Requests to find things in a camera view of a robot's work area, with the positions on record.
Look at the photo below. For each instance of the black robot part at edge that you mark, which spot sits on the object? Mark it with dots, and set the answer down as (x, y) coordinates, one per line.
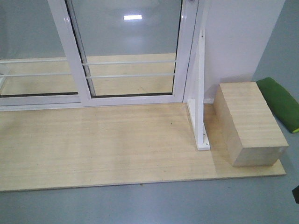
(295, 193)

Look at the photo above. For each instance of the green cushion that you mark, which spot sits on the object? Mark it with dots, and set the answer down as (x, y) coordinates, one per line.
(281, 102)

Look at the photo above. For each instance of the white front support bracket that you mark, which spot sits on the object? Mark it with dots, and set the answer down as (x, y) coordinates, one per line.
(196, 104)

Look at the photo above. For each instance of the plywood base board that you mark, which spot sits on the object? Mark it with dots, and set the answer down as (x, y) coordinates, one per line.
(98, 146)

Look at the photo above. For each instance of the light wooden box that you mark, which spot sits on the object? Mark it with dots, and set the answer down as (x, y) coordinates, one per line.
(250, 130)

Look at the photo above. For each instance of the fixed white glass panel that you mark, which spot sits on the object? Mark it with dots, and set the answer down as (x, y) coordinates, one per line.
(33, 66)

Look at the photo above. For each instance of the white sliding glass door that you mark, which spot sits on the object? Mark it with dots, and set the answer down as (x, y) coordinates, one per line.
(64, 27)

